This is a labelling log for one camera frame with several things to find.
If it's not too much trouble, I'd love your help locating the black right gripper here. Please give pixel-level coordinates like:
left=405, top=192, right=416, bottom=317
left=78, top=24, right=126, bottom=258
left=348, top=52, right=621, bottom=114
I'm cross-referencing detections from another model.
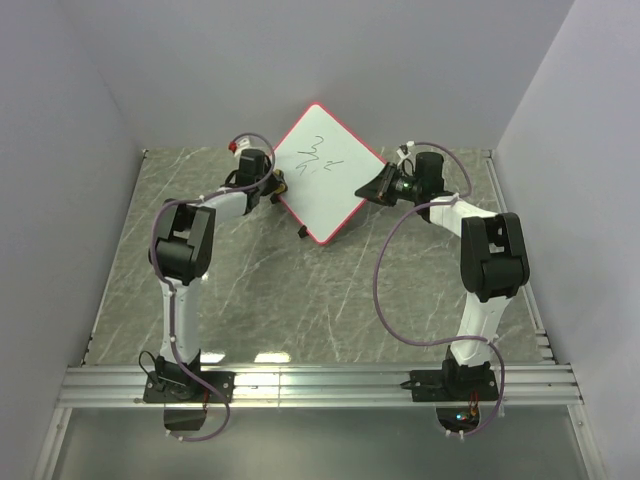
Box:
left=353, top=164, right=421, bottom=209

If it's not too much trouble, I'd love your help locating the yellow whiteboard eraser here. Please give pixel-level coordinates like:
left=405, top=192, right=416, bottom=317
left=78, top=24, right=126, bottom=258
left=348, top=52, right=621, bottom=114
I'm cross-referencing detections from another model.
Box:
left=272, top=169, right=288, bottom=195

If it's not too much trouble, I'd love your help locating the pink framed whiteboard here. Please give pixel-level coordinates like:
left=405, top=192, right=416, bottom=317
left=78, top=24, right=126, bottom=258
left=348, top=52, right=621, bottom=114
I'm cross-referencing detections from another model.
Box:
left=275, top=103, right=385, bottom=245

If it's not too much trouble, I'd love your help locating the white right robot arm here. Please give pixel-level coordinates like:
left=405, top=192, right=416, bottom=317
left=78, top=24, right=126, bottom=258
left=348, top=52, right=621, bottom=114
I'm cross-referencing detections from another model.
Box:
left=355, top=152, right=530, bottom=400

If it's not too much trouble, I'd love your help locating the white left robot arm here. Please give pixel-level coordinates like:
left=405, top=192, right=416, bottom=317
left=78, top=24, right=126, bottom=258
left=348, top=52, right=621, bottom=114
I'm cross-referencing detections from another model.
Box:
left=149, top=168, right=287, bottom=402

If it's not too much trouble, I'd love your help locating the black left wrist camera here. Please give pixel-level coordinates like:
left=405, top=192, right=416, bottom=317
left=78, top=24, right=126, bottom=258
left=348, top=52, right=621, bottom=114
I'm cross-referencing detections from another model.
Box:
left=226, top=138, right=271, bottom=188

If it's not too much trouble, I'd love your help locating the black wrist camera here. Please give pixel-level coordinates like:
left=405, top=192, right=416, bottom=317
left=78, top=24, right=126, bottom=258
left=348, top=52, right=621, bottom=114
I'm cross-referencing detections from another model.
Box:
left=414, top=151, right=445, bottom=203
left=226, top=138, right=271, bottom=188

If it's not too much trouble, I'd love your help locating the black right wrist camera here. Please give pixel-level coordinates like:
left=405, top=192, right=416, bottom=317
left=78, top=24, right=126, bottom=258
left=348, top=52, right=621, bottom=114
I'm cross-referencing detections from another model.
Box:
left=414, top=151, right=445, bottom=203

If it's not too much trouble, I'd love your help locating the aluminium mounting rail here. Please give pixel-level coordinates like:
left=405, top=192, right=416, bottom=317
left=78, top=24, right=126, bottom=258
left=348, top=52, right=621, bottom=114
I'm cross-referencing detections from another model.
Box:
left=56, top=364, right=583, bottom=409

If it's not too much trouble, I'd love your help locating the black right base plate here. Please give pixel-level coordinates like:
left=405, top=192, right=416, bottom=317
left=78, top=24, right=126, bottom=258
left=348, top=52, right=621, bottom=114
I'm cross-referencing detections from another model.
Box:
left=400, top=370, right=499, bottom=402

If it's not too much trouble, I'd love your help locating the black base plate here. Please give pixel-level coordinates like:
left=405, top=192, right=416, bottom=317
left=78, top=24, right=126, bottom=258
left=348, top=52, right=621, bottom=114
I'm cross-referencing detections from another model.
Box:
left=142, top=371, right=235, bottom=404
left=400, top=370, right=499, bottom=402

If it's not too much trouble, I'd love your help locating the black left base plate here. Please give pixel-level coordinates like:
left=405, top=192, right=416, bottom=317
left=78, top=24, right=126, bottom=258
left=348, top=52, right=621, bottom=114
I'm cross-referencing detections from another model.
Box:
left=142, top=371, right=235, bottom=404

